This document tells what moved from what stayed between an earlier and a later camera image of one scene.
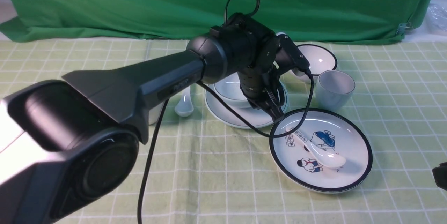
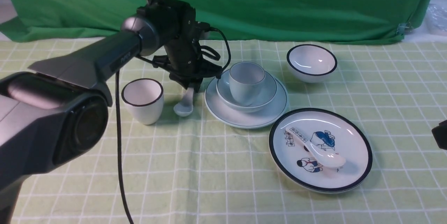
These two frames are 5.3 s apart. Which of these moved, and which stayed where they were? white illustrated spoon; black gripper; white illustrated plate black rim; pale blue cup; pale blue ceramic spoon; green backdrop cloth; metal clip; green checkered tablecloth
Moved: black gripper; pale blue cup
Stayed: green checkered tablecloth; pale blue ceramic spoon; green backdrop cloth; white illustrated spoon; metal clip; white illustrated plate black rim
